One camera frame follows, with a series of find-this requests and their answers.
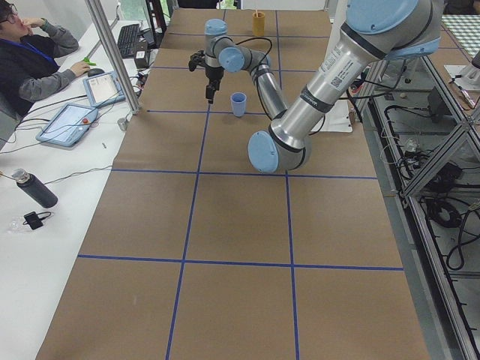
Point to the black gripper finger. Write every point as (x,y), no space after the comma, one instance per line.
(210,91)

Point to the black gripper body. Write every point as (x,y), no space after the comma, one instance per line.
(214,75)

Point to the blue cup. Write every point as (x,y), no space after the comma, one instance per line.
(238,102)

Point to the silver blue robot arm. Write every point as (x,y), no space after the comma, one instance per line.
(372,31)

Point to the yellow cup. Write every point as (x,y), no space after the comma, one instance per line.
(258,24)

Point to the small black box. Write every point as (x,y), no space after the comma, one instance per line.
(142,59)

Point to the black keyboard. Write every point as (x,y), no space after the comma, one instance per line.
(127,40)

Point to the blue teach pendant far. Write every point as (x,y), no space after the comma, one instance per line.
(103,89)

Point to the blue teach pendant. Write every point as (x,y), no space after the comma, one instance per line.
(103,89)
(68,126)

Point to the black computer mouse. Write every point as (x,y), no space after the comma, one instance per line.
(94,72)

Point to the blue teach pendant near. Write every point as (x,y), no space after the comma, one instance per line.
(68,126)

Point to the seated person in black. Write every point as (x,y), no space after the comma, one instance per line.
(29,49)

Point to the black water bottle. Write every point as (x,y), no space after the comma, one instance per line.
(35,188)

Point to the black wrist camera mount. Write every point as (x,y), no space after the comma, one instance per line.
(198,59)

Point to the white camera post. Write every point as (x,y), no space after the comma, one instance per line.
(337,120)

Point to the aluminium frame post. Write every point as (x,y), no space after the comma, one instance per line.
(104,29)

